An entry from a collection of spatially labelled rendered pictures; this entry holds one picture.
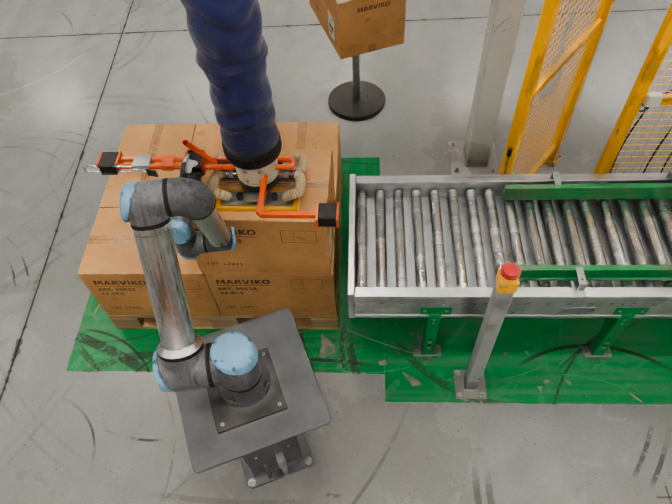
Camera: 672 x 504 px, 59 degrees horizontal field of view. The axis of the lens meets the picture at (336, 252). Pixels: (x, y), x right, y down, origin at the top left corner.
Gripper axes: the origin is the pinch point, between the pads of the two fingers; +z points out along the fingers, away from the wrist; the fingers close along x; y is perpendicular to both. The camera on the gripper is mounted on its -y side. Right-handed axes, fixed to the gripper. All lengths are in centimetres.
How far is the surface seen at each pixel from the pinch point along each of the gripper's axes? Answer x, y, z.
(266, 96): 37, 37, -4
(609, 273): -47, 176, -23
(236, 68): 54, 31, -11
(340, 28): -26, 57, 124
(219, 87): 45, 24, -9
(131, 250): -53, -40, -6
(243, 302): -80, 11, -19
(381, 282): -53, 78, -24
